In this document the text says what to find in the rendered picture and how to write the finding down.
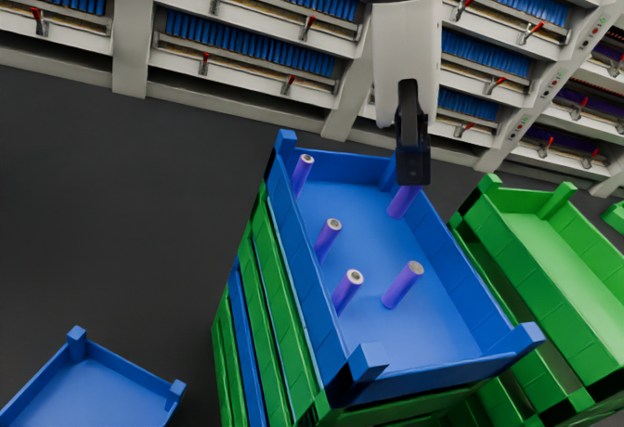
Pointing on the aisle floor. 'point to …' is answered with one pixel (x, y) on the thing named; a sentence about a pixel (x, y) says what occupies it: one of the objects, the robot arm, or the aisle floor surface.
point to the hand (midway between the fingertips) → (413, 159)
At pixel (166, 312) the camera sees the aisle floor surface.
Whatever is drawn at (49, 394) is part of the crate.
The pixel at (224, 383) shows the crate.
